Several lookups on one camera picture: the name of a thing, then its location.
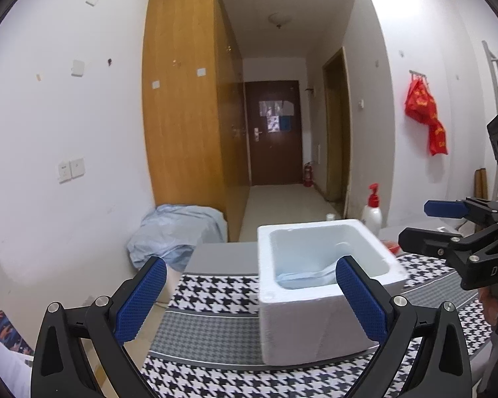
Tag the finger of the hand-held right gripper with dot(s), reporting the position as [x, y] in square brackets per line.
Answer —
[423, 238]
[442, 208]

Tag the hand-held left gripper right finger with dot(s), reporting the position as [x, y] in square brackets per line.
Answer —
[361, 298]

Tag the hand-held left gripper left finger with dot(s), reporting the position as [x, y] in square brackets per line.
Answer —
[143, 298]

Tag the white foam box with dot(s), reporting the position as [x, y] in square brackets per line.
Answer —
[307, 319]

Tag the blue face mask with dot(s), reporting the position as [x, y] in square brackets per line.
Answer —
[303, 278]

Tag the person's right hand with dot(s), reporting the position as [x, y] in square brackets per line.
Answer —
[490, 309]

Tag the red snack packet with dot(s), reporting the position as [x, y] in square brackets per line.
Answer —
[392, 246]

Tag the wooden planks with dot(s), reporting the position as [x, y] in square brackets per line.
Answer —
[480, 182]

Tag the white lotion pump bottle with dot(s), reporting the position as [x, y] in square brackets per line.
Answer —
[372, 215]

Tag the houndstooth tablecloth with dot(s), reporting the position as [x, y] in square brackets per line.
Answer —
[215, 298]

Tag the light blue bedding pile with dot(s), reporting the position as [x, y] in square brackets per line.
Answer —
[174, 232]

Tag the red plastic bag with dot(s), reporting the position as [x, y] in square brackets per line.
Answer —
[421, 103]

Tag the red fire extinguisher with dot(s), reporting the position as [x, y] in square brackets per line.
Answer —
[308, 176]

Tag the printed blanket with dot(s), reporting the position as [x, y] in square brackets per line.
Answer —
[4, 331]

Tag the dark brown door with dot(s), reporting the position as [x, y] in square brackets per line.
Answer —
[274, 157]

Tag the wooden wardrobe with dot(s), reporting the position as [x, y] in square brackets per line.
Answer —
[182, 132]

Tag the blue paper notice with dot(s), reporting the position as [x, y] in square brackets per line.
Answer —
[284, 123]

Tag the white paper notices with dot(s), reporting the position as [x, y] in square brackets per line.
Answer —
[274, 108]

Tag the ceiling lamp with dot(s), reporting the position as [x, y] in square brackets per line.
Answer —
[280, 20]

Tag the wooden door frame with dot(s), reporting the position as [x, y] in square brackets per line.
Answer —
[336, 132]

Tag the metal wall hook rack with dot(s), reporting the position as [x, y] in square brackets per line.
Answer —
[419, 73]

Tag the white wall switch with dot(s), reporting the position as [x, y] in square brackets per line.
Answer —
[77, 168]

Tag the white wall socket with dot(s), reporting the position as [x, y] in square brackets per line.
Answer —
[64, 171]

